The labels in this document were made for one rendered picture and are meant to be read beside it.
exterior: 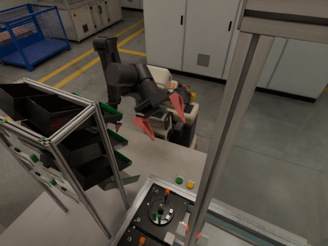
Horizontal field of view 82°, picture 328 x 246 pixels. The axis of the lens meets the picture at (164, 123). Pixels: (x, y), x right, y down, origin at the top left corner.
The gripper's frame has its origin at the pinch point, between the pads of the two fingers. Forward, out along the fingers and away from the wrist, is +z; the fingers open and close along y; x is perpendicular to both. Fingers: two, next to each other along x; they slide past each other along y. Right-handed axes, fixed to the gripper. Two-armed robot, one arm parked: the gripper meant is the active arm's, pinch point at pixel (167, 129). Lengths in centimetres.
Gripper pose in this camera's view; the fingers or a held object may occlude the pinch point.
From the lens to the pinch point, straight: 50.6
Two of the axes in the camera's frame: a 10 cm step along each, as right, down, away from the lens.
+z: 4.4, 8.7, -2.2
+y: 8.3, -4.8, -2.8
